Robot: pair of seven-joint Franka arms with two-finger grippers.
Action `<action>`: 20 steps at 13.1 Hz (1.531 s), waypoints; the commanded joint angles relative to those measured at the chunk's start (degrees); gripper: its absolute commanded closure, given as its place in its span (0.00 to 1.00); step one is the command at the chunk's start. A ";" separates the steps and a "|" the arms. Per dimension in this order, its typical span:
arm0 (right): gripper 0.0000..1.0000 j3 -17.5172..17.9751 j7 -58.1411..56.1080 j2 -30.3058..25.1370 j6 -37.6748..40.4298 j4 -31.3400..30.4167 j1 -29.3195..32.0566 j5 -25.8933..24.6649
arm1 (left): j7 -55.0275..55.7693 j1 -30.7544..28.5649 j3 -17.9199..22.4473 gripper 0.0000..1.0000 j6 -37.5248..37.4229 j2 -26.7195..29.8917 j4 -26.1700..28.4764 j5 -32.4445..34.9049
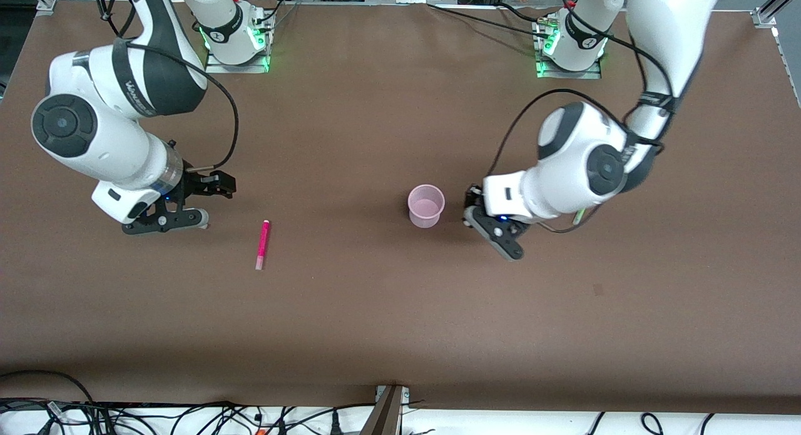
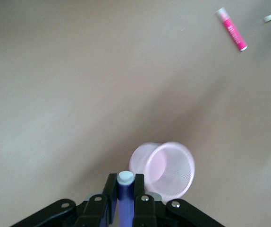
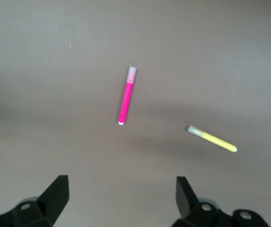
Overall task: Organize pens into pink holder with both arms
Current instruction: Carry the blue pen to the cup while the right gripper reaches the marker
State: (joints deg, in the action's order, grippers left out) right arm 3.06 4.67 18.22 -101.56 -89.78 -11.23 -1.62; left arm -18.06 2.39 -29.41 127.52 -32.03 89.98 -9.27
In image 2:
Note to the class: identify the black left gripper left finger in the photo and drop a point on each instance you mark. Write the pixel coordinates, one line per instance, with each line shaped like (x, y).
(95, 210)

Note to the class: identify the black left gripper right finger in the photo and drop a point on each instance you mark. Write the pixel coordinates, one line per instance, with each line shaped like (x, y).
(147, 212)

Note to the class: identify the purple marker pen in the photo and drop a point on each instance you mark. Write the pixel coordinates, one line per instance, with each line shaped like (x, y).
(125, 203)

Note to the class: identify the pink highlighter pen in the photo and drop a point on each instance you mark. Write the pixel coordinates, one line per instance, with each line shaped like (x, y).
(233, 30)

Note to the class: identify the pink mesh pen holder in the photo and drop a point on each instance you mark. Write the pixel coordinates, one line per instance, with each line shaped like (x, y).
(168, 170)

